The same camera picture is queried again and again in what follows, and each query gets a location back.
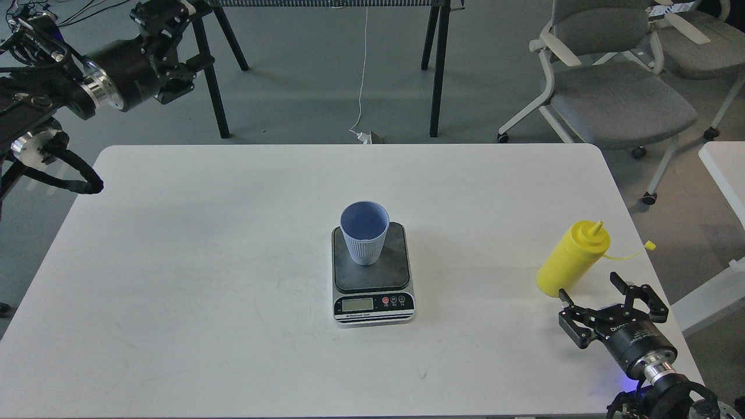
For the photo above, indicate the black legged background table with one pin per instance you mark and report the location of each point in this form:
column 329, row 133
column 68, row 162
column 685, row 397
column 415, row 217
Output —
column 320, row 76

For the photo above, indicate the white power adapter on floor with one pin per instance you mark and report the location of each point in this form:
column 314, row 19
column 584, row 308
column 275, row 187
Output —
column 369, row 138

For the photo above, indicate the grey office chair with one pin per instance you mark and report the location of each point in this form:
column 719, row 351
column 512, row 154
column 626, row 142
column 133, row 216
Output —
column 601, row 63
column 702, row 40

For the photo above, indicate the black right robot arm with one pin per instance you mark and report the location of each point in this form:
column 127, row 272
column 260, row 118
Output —
column 666, row 393

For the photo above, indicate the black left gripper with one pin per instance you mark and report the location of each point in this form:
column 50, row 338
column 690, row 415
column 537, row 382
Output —
column 127, row 71

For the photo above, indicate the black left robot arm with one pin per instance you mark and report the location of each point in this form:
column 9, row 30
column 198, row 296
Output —
column 54, row 75

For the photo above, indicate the digital kitchen scale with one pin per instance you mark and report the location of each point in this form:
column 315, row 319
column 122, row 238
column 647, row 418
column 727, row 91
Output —
column 377, row 294

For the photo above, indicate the yellow squeeze bottle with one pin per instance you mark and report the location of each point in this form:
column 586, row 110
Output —
column 579, row 249

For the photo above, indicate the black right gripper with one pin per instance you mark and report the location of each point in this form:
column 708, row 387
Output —
column 627, row 333

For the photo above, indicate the blue ribbed plastic cup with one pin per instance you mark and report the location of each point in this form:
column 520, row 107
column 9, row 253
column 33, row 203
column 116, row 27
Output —
column 364, row 225

